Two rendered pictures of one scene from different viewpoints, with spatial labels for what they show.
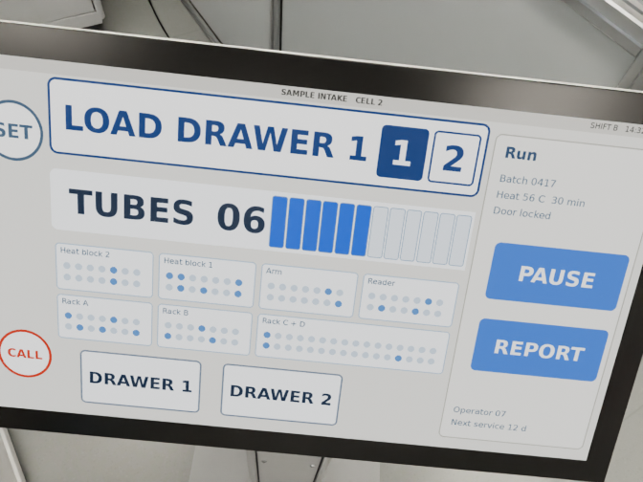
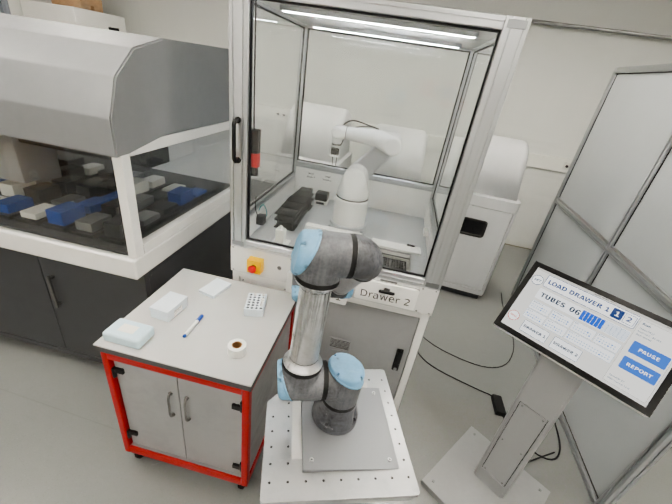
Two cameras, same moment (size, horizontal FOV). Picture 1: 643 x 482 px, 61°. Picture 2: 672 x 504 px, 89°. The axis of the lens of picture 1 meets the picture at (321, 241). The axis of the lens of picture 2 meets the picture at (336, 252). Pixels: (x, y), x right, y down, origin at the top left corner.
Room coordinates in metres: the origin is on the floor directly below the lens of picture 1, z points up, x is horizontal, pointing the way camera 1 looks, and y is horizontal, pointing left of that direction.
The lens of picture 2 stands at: (-1.17, -0.12, 1.77)
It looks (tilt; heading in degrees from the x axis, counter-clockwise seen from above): 28 degrees down; 47
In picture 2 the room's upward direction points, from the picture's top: 9 degrees clockwise
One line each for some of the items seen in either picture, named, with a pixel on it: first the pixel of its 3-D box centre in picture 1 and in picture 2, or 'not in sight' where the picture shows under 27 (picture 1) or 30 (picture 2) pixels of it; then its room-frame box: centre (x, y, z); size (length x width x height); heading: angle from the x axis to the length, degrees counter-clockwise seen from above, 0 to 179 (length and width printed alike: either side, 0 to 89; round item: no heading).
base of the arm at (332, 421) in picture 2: not in sight; (337, 404); (-0.60, 0.38, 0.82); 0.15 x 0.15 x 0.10
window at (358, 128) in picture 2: not in sight; (349, 154); (-0.22, 0.92, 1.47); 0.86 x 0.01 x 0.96; 130
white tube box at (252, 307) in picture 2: not in sight; (255, 304); (-0.57, 1.01, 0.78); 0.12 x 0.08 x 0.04; 54
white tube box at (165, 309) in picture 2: not in sight; (169, 306); (-0.89, 1.16, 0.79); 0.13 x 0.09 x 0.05; 35
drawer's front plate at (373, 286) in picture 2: not in sight; (385, 293); (-0.06, 0.70, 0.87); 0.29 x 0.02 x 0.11; 130
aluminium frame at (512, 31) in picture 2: not in sight; (363, 138); (0.13, 1.22, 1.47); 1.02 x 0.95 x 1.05; 130
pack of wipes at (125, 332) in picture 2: not in sight; (129, 333); (-1.06, 1.07, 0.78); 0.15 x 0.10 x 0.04; 130
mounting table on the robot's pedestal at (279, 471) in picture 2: not in sight; (332, 433); (-0.61, 0.36, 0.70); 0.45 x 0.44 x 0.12; 58
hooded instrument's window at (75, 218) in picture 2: not in sight; (57, 148); (-1.11, 2.46, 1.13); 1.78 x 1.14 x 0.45; 130
